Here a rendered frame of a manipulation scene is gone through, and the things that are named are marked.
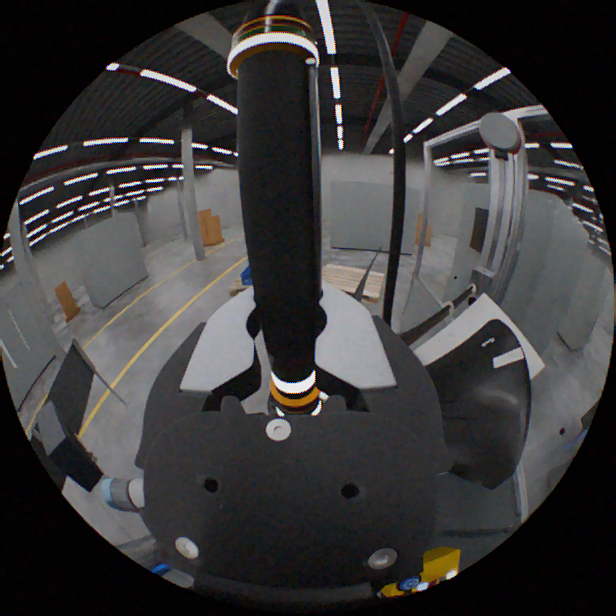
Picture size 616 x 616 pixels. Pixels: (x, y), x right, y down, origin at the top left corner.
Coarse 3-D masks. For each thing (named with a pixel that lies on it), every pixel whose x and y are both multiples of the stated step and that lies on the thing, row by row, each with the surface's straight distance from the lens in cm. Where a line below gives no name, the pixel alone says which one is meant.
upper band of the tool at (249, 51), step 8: (272, 16) 13; (280, 16) 13; (248, 24) 13; (304, 24) 13; (272, 32) 11; (280, 32) 11; (248, 48) 11; (256, 48) 11; (264, 48) 11; (272, 48) 11; (280, 48) 11; (288, 48) 11; (296, 48) 11; (304, 48) 11; (240, 56) 11; (248, 56) 11; (304, 56) 11; (312, 56) 11; (232, 64) 12; (232, 72) 12
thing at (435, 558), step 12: (432, 552) 64; (444, 552) 62; (456, 552) 61; (432, 564) 58; (444, 564) 61; (456, 564) 63; (420, 576) 58; (432, 576) 60; (384, 588) 62; (396, 588) 57
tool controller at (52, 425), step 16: (48, 416) 85; (48, 432) 78; (64, 432) 72; (48, 448) 74; (64, 448) 71; (80, 448) 76; (64, 464) 74; (80, 464) 75; (96, 464) 81; (80, 480) 79; (96, 480) 81
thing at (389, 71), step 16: (368, 16) 25; (384, 48) 20; (384, 64) 19; (400, 112) 16; (400, 128) 15; (400, 144) 15; (400, 160) 15; (400, 176) 14; (400, 192) 14; (400, 208) 14; (400, 224) 14; (400, 240) 15; (384, 304) 17; (448, 304) 37; (384, 320) 18; (432, 320) 30; (400, 336) 23
